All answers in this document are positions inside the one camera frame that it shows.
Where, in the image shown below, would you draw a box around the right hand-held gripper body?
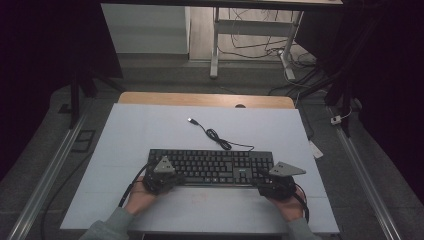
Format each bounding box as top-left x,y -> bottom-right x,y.
258,161 -> 307,201

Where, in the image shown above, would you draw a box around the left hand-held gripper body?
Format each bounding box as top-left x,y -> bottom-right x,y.
143,156 -> 176,196

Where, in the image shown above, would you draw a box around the black computer keyboard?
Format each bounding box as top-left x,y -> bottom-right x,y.
146,148 -> 276,188

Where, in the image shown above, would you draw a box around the person's right hand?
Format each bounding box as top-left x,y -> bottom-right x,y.
266,193 -> 304,223

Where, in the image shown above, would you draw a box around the person's left hand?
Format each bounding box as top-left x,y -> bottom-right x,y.
123,176 -> 158,216

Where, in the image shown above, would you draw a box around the white paper tag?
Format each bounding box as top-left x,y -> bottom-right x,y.
308,139 -> 325,160

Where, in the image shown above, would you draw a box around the white board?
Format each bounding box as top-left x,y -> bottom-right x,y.
60,103 -> 340,234

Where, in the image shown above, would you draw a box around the black metal stand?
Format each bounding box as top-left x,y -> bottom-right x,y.
68,66 -> 98,130
324,74 -> 355,138

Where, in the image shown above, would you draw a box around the light grey cabinet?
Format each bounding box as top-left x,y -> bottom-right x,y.
100,3 -> 191,55

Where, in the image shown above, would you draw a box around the dark curtain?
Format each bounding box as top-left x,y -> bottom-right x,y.
295,0 -> 424,203
0,0 -> 124,183

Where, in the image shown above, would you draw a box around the desk with white legs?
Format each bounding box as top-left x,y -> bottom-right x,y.
99,0 -> 344,81

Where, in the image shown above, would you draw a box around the left hand-held gripper black cable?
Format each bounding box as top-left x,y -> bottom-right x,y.
117,162 -> 152,208

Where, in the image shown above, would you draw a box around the hand-held gripper black cable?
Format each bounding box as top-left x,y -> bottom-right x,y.
293,183 -> 311,223
117,162 -> 152,208

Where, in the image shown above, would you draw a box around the right hand-held gripper black cable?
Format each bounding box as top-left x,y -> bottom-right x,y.
293,183 -> 311,223

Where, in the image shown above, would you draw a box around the black keyboard cable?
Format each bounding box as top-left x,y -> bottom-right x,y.
187,117 -> 255,152

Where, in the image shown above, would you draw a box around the aluminium rail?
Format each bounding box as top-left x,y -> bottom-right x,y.
7,108 -> 89,240
328,105 -> 404,240

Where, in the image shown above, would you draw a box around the thin white cable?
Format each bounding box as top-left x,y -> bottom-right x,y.
339,106 -> 354,120

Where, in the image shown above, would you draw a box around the thick black floor cables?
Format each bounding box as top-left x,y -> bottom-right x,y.
268,66 -> 331,98

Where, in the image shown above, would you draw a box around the long black floor cable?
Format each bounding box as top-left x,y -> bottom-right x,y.
39,151 -> 95,240

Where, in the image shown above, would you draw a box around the tangle of thin floor cables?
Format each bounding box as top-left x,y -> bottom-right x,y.
218,8 -> 318,69

